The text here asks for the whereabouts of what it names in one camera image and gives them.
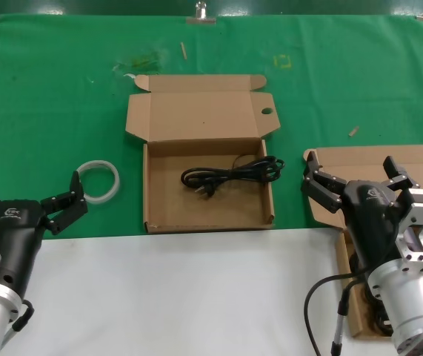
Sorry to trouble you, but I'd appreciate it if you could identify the open brown cardboard box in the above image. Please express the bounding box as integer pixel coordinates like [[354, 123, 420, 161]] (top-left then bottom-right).
[[302, 144, 423, 338]]

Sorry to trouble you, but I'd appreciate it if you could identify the cardboard box with round hole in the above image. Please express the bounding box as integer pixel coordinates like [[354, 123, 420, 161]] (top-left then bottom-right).
[[124, 73, 281, 234]]

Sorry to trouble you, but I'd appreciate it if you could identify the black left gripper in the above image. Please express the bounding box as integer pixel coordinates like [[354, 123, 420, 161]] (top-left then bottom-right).
[[0, 170, 89, 298]]

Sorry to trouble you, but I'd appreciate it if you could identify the black cable with silver plug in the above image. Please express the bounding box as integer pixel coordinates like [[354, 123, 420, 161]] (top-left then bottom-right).
[[330, 276, 370, 356]]

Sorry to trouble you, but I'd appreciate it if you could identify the pile of black power cables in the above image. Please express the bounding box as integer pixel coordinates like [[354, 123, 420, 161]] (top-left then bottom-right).
[[348, 228, 423, 333]]

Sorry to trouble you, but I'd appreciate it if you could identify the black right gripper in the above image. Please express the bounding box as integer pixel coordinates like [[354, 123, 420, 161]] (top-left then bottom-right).
[[301, 150, 419, 274]]

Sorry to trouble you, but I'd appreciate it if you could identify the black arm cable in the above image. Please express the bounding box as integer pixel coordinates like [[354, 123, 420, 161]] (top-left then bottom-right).
[[13, 298, 36, 333], [303, 272, 370, 356]]

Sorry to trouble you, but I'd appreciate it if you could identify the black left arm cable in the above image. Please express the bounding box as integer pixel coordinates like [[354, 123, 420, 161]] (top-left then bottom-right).
[[13, 298, 36, 333]]

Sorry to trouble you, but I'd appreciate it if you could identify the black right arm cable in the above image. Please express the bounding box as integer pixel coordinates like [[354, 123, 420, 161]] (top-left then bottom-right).
[[303, 272, 370, 356]]

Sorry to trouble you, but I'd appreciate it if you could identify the green table cloth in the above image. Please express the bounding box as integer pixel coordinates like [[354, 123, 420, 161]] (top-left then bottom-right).
[[0, 13, 423, 240]]

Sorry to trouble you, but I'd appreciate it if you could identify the clear plastic wrapper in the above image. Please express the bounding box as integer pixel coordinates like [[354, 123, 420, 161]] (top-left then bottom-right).
[[111, 50, 167, 81]]

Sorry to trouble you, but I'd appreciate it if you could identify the black power cable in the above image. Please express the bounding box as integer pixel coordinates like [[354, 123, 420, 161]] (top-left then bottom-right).
[[180, 154, 285, 200]]

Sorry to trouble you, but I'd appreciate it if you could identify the clear tape roll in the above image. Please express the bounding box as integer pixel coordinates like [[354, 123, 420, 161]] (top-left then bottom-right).
[[76, 159, 121, 205]]

